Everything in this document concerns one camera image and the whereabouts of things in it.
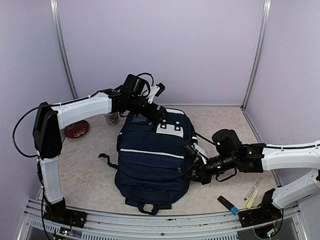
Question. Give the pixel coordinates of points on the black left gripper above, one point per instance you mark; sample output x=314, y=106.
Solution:
x=157, y=118

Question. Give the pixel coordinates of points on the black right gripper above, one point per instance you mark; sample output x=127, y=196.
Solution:
x=202, y=176

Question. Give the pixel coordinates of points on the navy blue student backpack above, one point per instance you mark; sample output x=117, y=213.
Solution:
x=152, y=159

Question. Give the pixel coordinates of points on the black blue highlighter marker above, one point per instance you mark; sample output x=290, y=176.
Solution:
x=227, y=204

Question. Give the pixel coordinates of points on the white green-tip pen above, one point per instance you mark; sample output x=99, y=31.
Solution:
x=251, y=191

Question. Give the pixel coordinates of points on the yellow highlighter marker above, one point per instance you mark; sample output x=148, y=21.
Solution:
x=252, y=199

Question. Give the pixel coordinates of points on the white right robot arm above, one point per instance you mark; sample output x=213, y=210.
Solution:
x=257, y=158

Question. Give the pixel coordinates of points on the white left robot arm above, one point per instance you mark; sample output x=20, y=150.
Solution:
x=135, y=95

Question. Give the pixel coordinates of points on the white floral paper cup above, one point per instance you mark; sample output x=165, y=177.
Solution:
x=112, y=119

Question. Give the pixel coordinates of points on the red floral round coaster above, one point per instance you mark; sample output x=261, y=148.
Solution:
x=77, y=130

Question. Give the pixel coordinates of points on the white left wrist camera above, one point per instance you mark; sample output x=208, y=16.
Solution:
x=155, y=91

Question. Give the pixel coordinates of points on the left aluminium frame post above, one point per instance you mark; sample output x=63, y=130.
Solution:
x=62, y=48

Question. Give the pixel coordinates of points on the aluminium frame post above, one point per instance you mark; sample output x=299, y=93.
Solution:
x=258, y=53
x=62, y=48

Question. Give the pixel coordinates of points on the right aluminium frame post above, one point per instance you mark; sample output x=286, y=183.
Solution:
x=258, y=53

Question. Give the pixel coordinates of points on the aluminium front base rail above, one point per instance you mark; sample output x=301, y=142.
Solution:
x=101, y=225

